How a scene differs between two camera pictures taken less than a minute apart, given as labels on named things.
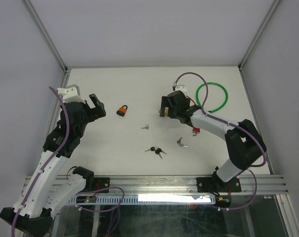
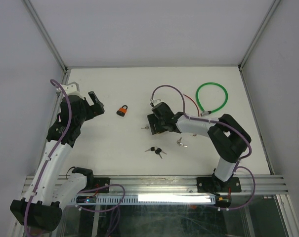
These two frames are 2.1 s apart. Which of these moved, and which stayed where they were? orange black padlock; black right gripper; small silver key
Moved: black right gripper
Stayed: orange black padlock; small silver key
